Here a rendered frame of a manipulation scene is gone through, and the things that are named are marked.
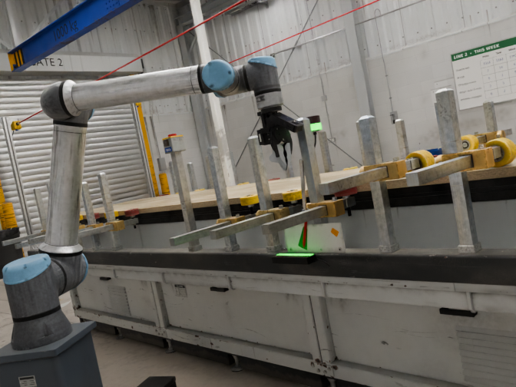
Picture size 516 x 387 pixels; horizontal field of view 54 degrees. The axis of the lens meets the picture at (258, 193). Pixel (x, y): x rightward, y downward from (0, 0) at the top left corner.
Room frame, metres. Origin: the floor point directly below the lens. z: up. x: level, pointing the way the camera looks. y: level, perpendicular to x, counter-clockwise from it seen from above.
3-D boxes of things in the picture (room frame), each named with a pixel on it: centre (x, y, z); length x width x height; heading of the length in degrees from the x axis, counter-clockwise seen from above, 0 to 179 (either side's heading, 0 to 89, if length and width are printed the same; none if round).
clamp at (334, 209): (1.69, -0.21, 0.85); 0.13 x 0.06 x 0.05; 43
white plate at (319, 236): (1.71, -0.15, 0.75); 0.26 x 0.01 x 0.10; 43
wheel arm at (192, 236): (1.98, 0.18, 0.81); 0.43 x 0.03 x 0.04; 133
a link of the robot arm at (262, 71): (1.69, -0.09, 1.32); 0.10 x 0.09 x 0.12; 81
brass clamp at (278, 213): (1.87, -0.04, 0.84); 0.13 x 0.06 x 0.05; 43
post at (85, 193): (2.99, 1.00, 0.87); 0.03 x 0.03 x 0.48; 43
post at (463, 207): (1.34, -0.53, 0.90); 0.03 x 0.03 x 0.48; 43
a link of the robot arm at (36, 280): (1.67, 0.80, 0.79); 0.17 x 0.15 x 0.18; 171
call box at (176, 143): (2.26, 0.33, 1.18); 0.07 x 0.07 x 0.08; 43
